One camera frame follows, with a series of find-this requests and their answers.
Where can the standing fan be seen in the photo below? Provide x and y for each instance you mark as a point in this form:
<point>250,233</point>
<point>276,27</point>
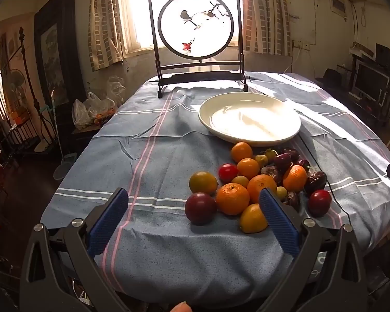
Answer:
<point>17,83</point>

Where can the small dark purple fruit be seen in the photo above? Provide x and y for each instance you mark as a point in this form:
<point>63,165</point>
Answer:
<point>303,164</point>

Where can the white wall socket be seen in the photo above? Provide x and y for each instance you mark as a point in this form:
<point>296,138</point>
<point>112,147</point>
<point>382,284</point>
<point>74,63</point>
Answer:
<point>301,45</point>

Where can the person's left hand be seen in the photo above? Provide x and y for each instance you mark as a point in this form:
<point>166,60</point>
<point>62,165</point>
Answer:
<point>182,308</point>

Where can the small yellow fruit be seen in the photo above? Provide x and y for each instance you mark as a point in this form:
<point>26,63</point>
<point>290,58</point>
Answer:
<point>281,192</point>
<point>240,180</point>
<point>261,161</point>
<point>270,154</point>

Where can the white wall box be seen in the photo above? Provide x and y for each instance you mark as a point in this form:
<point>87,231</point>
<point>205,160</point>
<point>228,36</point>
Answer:
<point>338,6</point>

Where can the dark red plum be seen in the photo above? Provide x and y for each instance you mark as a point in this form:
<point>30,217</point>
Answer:
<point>200,208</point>
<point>282,162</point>

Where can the white ceramic plate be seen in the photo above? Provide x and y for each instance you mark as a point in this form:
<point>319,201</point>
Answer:
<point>247,120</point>

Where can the orange mandarin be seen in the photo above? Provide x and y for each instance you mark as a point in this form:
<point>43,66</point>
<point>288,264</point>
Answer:
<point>232,198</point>
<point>294,178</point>

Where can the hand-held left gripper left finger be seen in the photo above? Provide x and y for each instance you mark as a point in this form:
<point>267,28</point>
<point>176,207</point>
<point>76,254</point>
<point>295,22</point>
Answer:
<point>109,221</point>

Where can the computer monitor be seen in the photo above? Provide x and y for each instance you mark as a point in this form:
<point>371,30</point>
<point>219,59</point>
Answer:
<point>370,79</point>

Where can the round bird painting table screen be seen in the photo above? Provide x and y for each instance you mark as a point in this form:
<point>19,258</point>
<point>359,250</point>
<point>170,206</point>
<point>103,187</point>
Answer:
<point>195,29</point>

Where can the yellowish green orange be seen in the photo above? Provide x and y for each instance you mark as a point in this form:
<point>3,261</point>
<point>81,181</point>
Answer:
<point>203,182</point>

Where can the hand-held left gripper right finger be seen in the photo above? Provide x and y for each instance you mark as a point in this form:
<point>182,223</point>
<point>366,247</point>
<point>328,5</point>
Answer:
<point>279,221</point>

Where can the bright window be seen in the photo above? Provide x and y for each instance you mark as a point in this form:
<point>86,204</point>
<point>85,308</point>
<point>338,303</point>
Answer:
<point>139,13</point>

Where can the black speaker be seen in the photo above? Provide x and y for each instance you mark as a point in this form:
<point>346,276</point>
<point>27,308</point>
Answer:
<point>384,55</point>

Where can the checked curtain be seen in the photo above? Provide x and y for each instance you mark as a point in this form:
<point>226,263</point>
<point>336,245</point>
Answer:
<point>266,13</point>
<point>104,22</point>

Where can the wrinkled dark passion fruit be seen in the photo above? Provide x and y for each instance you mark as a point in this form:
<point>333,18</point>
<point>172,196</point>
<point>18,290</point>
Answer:
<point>315,181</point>
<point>269,172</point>
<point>293,199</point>

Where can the dark purple passion fruit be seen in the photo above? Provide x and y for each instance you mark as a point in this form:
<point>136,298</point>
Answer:
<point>291,153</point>

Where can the black hat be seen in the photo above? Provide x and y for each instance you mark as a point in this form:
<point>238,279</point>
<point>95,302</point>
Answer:
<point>331,78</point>

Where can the yellow orange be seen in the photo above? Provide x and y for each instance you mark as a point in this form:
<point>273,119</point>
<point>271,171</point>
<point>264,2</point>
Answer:
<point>252,218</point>

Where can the clear plastic bag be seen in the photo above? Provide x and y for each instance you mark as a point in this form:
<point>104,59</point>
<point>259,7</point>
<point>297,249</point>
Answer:
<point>117,87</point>
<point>81,112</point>

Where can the dark framed painting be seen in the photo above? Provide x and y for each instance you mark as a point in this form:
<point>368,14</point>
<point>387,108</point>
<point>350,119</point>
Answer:
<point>57,55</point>

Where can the blue striped tablecloth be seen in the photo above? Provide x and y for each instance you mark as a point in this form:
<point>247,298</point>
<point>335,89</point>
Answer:
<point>156,156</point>

